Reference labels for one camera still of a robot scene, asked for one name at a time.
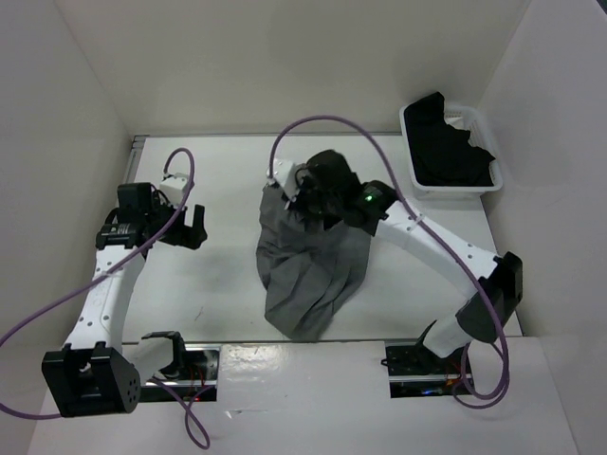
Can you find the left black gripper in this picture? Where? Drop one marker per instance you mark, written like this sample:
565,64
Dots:
188,236

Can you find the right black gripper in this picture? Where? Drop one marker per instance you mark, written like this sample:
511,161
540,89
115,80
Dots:
297,201

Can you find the grey pleated skirt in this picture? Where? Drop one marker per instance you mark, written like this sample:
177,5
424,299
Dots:
309,271

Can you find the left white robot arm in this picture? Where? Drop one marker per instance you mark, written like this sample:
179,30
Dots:
91,375

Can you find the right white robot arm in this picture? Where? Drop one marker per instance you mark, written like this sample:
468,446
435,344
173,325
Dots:
492,285

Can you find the black skirt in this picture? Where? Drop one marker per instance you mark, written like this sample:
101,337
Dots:
442,155

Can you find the white plastic basket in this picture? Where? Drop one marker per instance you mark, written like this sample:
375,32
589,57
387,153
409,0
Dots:
464,118

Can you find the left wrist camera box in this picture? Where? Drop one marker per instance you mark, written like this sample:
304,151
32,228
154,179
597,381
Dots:
173,189

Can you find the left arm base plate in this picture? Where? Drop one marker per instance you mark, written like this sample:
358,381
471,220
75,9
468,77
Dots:
159,374

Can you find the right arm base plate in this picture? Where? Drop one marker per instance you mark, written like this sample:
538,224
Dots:
415,372

